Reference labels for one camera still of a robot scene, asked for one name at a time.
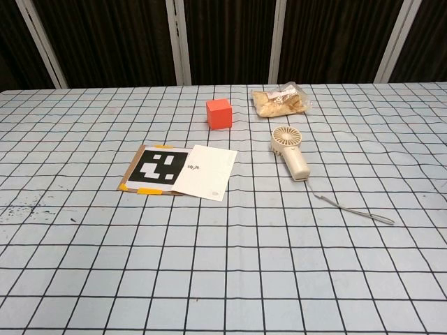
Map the beige handheld mini fan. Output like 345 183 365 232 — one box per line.
269 126 312 182

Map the white paper card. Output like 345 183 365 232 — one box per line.
170 144 238 202

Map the orange cube block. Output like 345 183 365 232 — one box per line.
205 98 233 131

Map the cardboard with black marker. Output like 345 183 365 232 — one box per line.
116 144 193 197

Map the checkered grid tablecloth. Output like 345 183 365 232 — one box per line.
0 82 447 335

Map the clear plastic snack bag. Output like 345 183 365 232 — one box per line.
250 81 312 119

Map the dark curtain panel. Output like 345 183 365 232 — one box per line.
183 0 278 85
277 0 405 84
31 0 177 89

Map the grey fan wrist strap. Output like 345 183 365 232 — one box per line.
304 179 395 226

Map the white frame post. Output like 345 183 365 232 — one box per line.
165 0 193 86
15 0 68 89
375 0 414 83
268 0 288 84

